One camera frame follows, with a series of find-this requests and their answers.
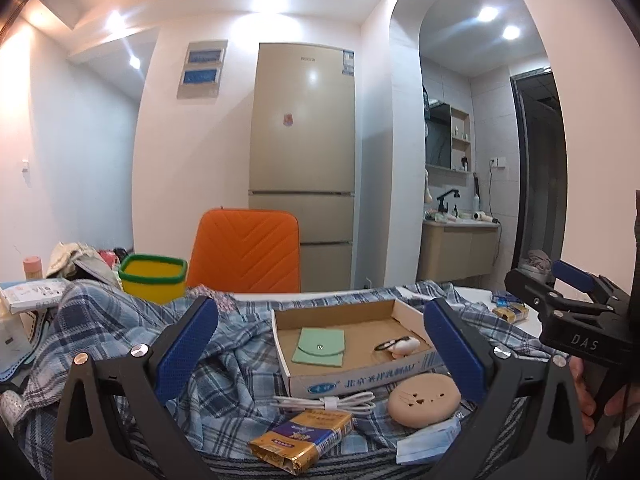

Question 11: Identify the light blue tissue pack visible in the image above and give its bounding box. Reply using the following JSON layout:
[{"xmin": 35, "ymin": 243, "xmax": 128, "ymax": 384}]
[{"xmin": 396, "ymin": 417, "xmax": 461, "ymax": 465}]

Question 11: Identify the beige round cushion pad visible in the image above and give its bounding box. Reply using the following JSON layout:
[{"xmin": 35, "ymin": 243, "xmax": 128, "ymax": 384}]
[{"xmin": 387, "ymin": 373, "xmax": 461, "ymax": 429}]

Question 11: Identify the right hand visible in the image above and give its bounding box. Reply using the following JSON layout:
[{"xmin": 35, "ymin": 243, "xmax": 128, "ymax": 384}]
[{"xmin": 568, "ymin": 356, "xmax": 639, "ymax": 460}]

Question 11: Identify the gold cigarette pack on table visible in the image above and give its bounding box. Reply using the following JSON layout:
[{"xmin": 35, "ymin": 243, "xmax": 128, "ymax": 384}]
[{"xmin": 492, "ymin": 304, "xmax": 528, "ymax": 324}]

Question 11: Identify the dark blue box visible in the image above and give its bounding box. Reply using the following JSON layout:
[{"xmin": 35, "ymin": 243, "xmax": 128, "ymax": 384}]
[{"xmin": 491, "ymin": 294, "xmax": 520, "ymax": 307}]

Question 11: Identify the white hair dryer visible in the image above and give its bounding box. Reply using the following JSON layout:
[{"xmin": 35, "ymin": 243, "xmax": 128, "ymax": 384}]
[{"xmin": 473, "ymin": 211, "xmax": 498, "ymax": 224}]

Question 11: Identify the bathroom vanity cabinet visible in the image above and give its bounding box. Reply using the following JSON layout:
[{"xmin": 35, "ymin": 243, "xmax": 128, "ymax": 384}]
[{"xmin": 416, "ymin": 220, "xmax": 499, "ymax": 283}]

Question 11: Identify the blue plaid cloth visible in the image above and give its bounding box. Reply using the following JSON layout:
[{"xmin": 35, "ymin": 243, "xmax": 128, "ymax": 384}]
[{"xmin": 8, "ymin": 278, "xmax": 566, "ymax": 480}]

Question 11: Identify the black faucet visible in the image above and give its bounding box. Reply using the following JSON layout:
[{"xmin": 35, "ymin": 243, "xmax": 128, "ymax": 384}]
[{"xmin": 434, "ymin": 187, "xmax": 461, "ymax": 216}]

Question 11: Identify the white book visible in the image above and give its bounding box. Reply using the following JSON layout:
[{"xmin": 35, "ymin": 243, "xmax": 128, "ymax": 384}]
[{"xmin": 1, "ymin": 278, "xmax": 70, "ymax": 314}]

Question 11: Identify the yellow green-rimmed basket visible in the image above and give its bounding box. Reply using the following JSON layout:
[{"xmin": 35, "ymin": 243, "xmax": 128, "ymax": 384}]
[{"xmin": 118, "ymin": 254, "xmax": 188, "ymax": 304}]

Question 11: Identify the white black small brush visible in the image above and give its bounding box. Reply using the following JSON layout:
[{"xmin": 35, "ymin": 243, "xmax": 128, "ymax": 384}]
[{"xmin": 374, "ymin": 336, "xmax": 421, "ymax": 360}]

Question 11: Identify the pile of clothes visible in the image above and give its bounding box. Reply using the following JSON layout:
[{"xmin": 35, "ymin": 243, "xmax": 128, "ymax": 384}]
[{"xmin": 44, "ymin": 243, "xmax": 122, "ymax": 289}]

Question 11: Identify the pink bottle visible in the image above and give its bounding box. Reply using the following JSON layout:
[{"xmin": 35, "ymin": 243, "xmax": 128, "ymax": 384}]
[{"xmin": 23, "ymin": 256, "xmax": 43, "ymax": 281}]

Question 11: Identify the gold blue cigarette pack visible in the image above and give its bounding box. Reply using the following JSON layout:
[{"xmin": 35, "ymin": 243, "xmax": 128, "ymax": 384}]
[{"xmin": 248, "ymin": 410, "xmax": 354, "ymax": 476}]

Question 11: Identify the mirror cabinet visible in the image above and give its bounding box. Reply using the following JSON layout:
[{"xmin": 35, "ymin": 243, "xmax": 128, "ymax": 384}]
[{"xmin": 425, "ymin": 99, "xmax": 472, "ymax": 174}]

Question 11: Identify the orange chair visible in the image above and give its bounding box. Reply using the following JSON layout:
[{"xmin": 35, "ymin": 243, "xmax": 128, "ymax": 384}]
[{"xmin": 186, "ymin": 208, "xmax": 302, "ymax": 294}]

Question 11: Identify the cardboard tray box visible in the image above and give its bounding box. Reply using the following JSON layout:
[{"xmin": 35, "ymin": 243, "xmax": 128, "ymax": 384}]
[{"xmin": 271, "ymin": 299, "xmax": 444, "ymax": 399}]

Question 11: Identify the green pouch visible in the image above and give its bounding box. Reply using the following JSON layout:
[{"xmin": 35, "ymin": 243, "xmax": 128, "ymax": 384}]
[{"xmin": 292, "ymin": 327, "xmax": 345, "ymax": 367}]

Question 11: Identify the beige refrigerator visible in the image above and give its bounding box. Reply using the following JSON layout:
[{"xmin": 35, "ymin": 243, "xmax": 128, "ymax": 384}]
[{"xmin": 248, "ymin": 44, "xmax": 356, "ymax": 292}]

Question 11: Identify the white coiled cable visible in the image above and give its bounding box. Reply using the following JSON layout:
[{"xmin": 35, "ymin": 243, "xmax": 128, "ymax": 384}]
[{"xmin": 270, "ymin": 391, "xmax": 377, "ymax": 415}]

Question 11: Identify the wall electrical panel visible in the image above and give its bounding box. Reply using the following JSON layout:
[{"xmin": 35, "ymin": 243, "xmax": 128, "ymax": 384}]
[{"xmin": 177, "ymin": 40, "xmax": 228, "ymax": 100}]

